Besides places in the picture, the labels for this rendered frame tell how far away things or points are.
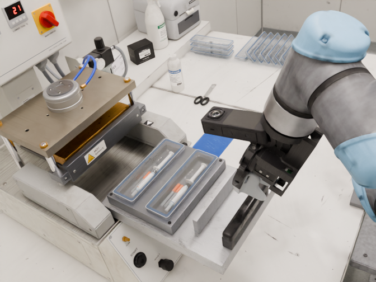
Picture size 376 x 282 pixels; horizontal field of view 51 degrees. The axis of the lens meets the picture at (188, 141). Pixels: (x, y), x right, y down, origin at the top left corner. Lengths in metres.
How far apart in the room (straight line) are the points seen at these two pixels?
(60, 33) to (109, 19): 0.80
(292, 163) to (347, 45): 0.21
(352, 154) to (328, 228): 0.64
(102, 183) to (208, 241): 0.33
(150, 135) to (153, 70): 0.64
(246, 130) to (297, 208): 0.53
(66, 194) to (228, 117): 0.40
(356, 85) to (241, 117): 0.22
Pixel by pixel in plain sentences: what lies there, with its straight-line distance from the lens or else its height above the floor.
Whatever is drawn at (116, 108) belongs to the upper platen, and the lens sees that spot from 0.94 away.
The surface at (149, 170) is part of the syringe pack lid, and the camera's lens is 0.84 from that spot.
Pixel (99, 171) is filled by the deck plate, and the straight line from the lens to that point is 0.98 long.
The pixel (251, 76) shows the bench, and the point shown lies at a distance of 1.56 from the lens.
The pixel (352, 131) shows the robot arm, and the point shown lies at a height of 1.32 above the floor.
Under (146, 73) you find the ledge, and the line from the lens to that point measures 1.58.
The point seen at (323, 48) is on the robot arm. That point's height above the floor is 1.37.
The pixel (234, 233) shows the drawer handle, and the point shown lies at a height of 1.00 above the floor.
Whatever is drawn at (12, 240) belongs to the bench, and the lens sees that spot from 1.19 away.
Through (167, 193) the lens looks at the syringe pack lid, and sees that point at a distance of 0.78.
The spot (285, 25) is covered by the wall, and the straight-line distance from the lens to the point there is 3.35.
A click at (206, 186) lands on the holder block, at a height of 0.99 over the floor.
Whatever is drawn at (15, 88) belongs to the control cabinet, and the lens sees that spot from 1.03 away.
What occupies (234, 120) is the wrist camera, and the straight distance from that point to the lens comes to 0.60.
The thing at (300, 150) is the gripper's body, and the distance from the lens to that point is 0.56.
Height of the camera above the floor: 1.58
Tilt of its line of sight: 41 degrees down
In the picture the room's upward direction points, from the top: 9 degrees counter-clockwise
